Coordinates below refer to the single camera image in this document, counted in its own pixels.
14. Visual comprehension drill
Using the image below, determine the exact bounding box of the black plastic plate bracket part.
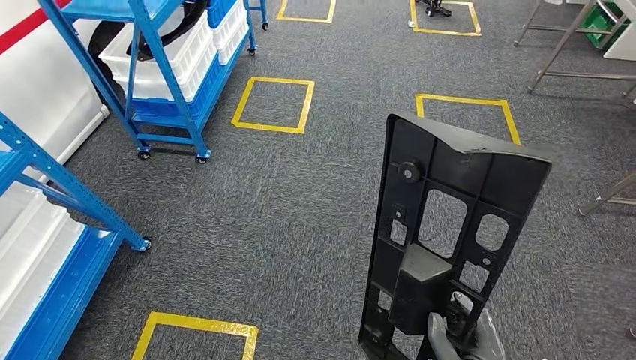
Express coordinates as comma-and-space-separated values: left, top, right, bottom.
357, 112, 554, 360

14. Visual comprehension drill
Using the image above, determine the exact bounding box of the blue wheeled shelf rack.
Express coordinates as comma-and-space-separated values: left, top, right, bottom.
38, 0, 269, 165

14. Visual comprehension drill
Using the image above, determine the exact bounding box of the black curved part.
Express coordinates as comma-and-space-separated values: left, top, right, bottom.
126, 0, 210, 62

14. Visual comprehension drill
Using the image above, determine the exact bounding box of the blue metal shelf rack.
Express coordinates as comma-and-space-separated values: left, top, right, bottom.
0, 111, 152, 360

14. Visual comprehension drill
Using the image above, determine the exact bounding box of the blue plastic bin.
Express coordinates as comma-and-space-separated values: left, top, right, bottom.
205, 0, 239, 29
131, 54, 224, 120

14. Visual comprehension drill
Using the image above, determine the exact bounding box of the yellow floor tape square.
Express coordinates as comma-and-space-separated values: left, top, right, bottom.
130, 311, 260, 360

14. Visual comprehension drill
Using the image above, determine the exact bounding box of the black wheeled base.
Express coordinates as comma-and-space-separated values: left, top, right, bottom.
416, 0, 452, 18

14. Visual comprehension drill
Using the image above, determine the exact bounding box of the white car with red stripe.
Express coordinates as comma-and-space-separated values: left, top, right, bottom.
0, 0, 111, 167

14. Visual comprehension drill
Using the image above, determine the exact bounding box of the green plastic crate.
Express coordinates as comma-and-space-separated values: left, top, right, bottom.
580, 2, 629, 51

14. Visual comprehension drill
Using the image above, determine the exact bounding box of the white cabinet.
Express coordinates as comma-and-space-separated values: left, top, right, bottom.
603, 19, 636, 62

